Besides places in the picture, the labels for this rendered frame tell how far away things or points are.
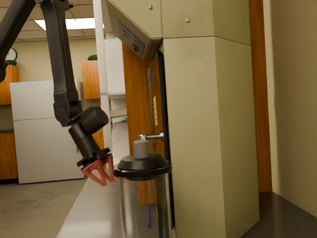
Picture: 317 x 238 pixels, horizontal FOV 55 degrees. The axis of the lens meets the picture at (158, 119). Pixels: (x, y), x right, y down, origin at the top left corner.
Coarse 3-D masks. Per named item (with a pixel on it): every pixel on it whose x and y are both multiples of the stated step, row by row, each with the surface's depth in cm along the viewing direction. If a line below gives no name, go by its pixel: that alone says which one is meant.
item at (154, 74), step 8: (160, 56) 65; (152, 64) 80; (160, 64) 65; (152, 72) 82; (160, 72) 65; (152, 80) 84; (160, 80) 65; (152, 88) 86; (160, 88) 65; (152, 96) 88; (160, 96) 65; (152, 104) 90; (160, 104) 67; (152, 112) 92; (160, 112) 68; (160, 120) 69; (160, 128) 71; (160, 144) 74; (160, 152) 75; (168, 160) 66; (168, 176) 66
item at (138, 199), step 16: (160, 176) 52; (128, 192) 52; (144, 192) 51; (160, 192) 52; (128, 208) 52; (144, 208) 51; (160, 208) 52; (128, 224) 53; (144, 224) 52; (160, 224) 52
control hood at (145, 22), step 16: (112, 0) 62; (128, 0) 63; (144, 0) 63; (160, 0) 64; (112, 16) 73; (128, 16) 63; (144, 16) 63; (160, 16) 64; (144, 32) 64; (160, 32) 64; (144, 48) 77
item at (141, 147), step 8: (136, 144) 54; (144, 144) 54; (136, 152) 54; (144, 152) 54; (128, 160) 53; (136, 160) 52; (144, 160) 52; (152, 160) 52; (160, 160) 53; (120, 168) 53; (128, 168) 52; (136, 168) 51; (144, 168) 51; (152, 168) 52
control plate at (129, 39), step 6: (120, 24) 73; (120, 30) 80; (126, 30) 74; (120, 36) 88; (126, 36) 81; (132, 36) 75; (126, 42) 89; (132, 42) 82; (138, 42) 76; (132, 48) 90; (138, 54) 91
